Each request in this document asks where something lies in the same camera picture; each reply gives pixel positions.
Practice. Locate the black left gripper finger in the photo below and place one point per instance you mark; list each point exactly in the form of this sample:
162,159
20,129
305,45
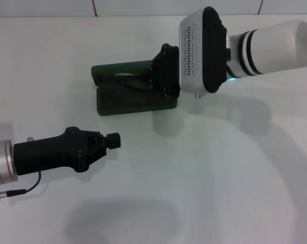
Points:
113,141
98,156

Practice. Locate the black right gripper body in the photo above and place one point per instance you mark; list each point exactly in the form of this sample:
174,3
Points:
166,73

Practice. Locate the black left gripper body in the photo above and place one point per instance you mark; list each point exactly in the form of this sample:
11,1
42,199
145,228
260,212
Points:
49,152

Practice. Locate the black glasses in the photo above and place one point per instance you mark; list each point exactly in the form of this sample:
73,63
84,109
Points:
133,81

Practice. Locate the green glasses case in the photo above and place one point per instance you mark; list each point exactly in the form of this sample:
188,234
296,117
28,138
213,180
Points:
122,104

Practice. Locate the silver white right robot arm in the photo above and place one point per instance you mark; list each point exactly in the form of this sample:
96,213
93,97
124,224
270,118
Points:
275,48

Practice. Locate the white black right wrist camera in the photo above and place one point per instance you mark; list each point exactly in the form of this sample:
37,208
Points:
194,53

